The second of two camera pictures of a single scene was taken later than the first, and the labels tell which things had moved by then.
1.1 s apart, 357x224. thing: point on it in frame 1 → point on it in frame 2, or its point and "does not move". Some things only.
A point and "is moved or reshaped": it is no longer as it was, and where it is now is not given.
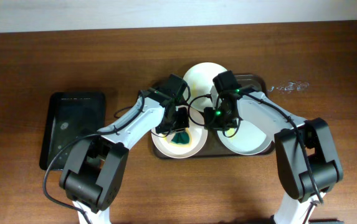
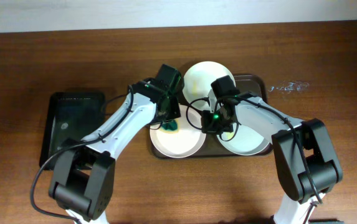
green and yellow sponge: (181, 139) is moved or reshaped
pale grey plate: (249, 139) does not move
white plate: (199, 129) does not move
